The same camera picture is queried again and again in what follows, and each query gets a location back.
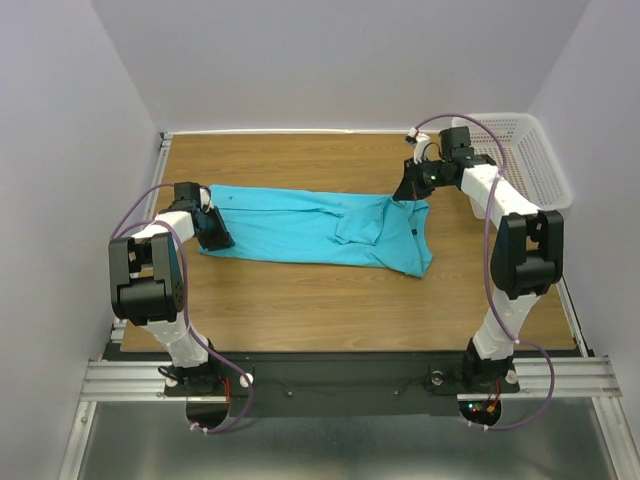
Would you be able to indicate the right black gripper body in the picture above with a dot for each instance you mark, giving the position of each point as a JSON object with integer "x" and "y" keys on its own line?
{"x": 410, "y": 179}

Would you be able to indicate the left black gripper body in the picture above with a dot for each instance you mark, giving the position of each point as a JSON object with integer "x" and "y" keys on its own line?
{"x": 216, "y": 228}

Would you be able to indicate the white plastic basket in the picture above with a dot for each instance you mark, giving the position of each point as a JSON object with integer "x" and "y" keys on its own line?
{"x": 532, "y": 167}

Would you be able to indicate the turquoise t shirt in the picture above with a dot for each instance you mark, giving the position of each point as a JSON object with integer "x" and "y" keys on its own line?
{"x": 299, "y": 226}

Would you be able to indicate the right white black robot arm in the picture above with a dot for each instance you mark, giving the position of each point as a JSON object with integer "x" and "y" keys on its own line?
{"x": 523, "y": 245}

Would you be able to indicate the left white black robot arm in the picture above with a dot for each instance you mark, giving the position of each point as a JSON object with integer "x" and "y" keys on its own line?
{"x": 149, "y": 285}

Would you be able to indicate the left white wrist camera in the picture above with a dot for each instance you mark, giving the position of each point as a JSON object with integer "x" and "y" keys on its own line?
{"x": 205, "y": 197}

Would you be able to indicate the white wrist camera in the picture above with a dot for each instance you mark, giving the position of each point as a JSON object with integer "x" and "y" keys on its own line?
{"x": 417, "y": 139}
{"x": 205, "y": 197}

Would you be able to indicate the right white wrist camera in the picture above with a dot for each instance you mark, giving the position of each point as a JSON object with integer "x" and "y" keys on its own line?
{"x": 417, "y": 139}

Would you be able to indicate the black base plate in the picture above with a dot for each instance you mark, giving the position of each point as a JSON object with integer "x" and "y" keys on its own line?
{"x": 445, "y": 383}

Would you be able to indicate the aluminium frame rail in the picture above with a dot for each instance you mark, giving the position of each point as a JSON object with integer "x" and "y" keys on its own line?
{"x": 107, "y": 381}

